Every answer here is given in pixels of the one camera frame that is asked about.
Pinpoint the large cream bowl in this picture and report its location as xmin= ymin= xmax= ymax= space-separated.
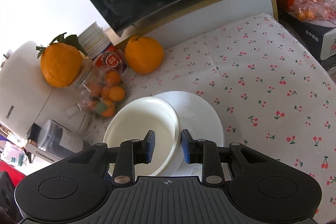
xmin=103 ymin=97 xmax=182 ymax=176

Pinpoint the white kitchen appliance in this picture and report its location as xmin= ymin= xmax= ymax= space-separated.
xmin=1 ymin=42 xmax=91 ymax=163

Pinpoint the small white plate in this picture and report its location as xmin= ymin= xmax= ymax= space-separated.
xmin=156 ymin=91 xmax=225 ymax=177

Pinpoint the clear box of small oranges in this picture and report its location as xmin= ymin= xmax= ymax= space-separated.
xmin=66 ymin=60 xmax=127 ymax=119

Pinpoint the dark jar with label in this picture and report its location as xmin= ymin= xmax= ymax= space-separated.
xmin=37 ymin=119 xmax=90 ymax=159

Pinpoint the cherry print tablecloth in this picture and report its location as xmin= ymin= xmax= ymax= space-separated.
xmin=86 ymin=12 xmax=336 ymax=222

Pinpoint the large orange on table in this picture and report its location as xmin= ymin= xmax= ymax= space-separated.
xmin=125 ymin=36 xmax=165 ymax=75

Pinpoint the large orange with leaves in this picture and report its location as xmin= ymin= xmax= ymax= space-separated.
xmin=35 ymin=33 xmax=88 ymax=88

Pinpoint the red chair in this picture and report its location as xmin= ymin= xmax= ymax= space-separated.
xmin=0 ymin=161 xmax=26 ymax=180

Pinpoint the stack of white paper cups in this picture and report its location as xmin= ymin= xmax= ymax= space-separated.
xmin=78 ymin=22 xmax=110 ymax=60

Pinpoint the white cabinet with wood trim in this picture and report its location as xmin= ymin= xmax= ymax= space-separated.
xmin=105 ymin=0 xmax=278 ymax=49

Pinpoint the dark blue cardboard box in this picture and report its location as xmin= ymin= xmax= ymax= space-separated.
xmin=278 ymin=10 xmax=335 ymax=74

